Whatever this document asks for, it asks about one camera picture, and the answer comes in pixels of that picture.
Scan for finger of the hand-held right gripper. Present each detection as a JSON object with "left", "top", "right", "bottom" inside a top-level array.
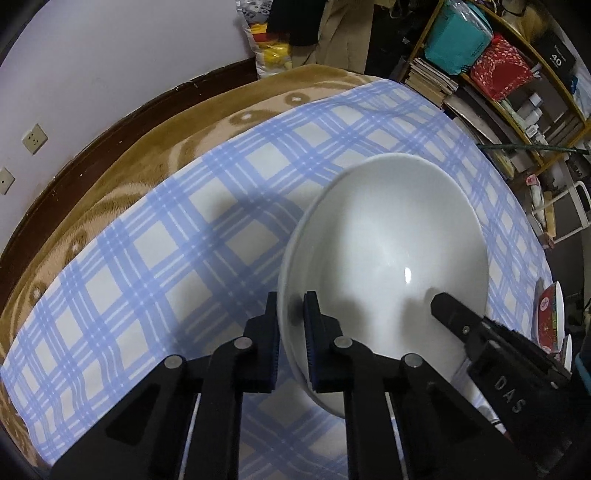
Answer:
[{"left": 430, "top": 293, "right": 490, "bottom": 344}]

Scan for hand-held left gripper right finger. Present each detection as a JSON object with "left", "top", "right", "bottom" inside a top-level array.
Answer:
[{"left": 302, "top": 291, "right": 539, "bottom": 480}]

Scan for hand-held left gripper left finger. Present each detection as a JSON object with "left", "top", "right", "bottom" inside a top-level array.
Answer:
[{"left": 48, "top": 291, "right": 282, "bottom": 480}]

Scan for plain white bowl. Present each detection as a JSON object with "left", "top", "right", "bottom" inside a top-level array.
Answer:
[{"left": 277, "top": 154, "right": 491, "bottom": 418}]

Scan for blue plaid tablecloth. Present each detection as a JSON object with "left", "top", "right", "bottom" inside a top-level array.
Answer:
[{"left": 0, "top": 76, "right": 555, "bottom": 480}]

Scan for white trolley cart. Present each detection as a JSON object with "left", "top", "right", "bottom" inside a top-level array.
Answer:
[{"left": 531, "top": 180, "right": 591, "bottom": 245}]

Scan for dark green pole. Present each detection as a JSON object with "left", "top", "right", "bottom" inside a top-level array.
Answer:
[{"left": 477, "top": 142, "right": 591, "bottom": 154}]

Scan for wooden shelf rack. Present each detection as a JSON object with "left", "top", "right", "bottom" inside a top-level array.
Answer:
[{"left": 402, "top": 0, "right": 591, "bottom": 181}]

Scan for red patterned bag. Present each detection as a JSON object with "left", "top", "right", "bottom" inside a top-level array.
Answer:
[{"left": 470, "top": 36, "right": 536, "bottom": 102}]

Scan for teal bag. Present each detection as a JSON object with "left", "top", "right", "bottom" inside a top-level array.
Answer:
[{"left": 424, "top": 0, "right": 495, "bottom": 77}]

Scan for black box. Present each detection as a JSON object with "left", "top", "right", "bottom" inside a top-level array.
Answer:
[{"left": 540, "top": 30, "right": 580, "bottom": 77}]

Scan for yellow plastic bag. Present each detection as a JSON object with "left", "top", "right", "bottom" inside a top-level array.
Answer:
[{"left": 249, "top": 21, "right": 293, "bottom": 77}]

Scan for black coat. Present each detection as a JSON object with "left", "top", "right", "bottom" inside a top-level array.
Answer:
[{"left": 365, "top": 0, "right": 444, "bottom": 79}]

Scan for beige trousers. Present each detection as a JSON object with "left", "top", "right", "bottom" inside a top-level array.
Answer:
[{"left": 288, "top": 0, "right": 375, "bottom": 75}]

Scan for black pants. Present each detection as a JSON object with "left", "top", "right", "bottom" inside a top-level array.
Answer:
[{"left": 267, "top": 0, "right": 324, "bottom": 47}]

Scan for white printed plastic bag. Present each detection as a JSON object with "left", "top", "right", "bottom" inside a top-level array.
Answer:
[{"left": 235, "top": 0, "right": 273, "bottom": 24}]

